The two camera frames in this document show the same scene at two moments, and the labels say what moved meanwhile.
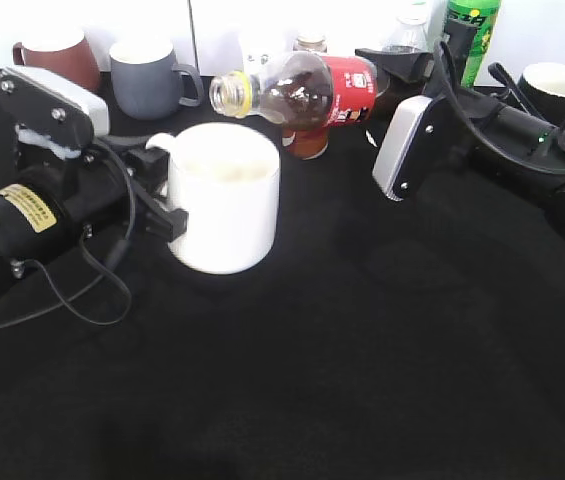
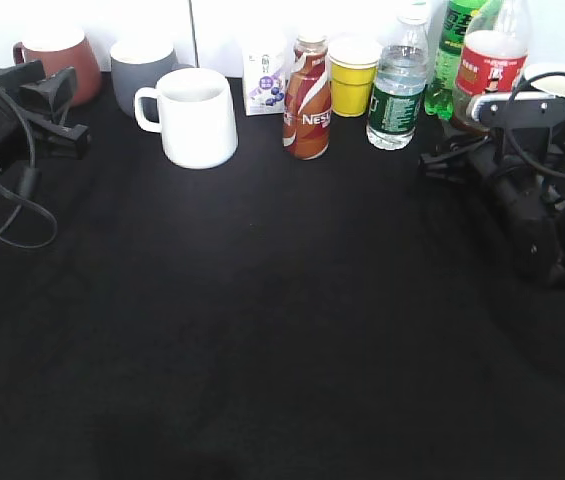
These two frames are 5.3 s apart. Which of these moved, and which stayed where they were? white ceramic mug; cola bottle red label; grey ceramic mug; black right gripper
Moved: cola bottle red label; white ceramic mug; black right gripper
Stayed: grey ceramic mug
